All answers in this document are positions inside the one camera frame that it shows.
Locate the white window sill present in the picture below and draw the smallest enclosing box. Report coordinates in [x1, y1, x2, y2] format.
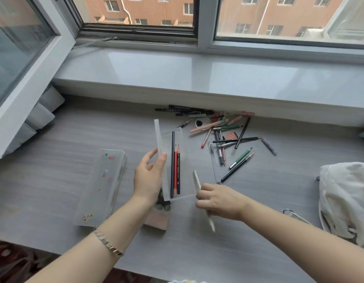
[52, 47, 364, 127]

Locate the person's left hand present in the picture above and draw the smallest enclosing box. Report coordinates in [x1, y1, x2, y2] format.
[132, 149, 168, 208]

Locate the person's right hand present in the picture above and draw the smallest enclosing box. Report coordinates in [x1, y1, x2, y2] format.
[196, 183, 250, 222]

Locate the grey wooden desk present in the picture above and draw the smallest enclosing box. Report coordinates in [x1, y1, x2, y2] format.
[0, 94, 364, 283]

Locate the white quilted backpack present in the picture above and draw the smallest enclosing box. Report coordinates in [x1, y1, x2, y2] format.
[283, 162, 364, 251]

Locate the person's right forearm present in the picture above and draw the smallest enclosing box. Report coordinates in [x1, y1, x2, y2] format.
[241, 198, 364, 283]

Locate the brick apartment building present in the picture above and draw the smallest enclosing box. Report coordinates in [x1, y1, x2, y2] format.
[81, 0, 347, 37]

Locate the thin wooden stick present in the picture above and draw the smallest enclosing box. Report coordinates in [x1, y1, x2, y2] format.
[193, 170, 216, 233]

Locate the frosted plastic box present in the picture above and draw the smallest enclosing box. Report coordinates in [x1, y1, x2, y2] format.
[154, 119, 197, 202]

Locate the pile of pens and pencils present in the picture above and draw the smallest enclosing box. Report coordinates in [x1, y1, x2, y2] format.
[154, 104, 277, 184]

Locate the white window frame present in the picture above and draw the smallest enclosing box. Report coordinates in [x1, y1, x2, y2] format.
[61, 0, 364, 65]

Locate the dark grey pencil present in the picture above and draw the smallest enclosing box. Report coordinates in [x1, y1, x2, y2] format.
[176, 145, 181, 195]

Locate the clear sticker pencil box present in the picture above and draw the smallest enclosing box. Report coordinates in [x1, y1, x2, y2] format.
[73, 149, 128, 227]

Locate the cartoon sheep pencil pouch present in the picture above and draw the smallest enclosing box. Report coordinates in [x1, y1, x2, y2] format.
[143, 188, 172, 231]

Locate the open white window sash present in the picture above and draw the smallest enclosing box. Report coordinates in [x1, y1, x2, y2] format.
[0, 0, 76, 160]

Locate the red pencil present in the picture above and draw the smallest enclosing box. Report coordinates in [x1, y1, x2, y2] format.
[173, 144, 178, 197]

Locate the person's left forearm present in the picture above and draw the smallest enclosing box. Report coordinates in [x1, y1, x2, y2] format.
[24, 194, 154, 283]

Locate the silver link bracelet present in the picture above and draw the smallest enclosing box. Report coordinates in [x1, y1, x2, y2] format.
[93, 226, 125, 257]

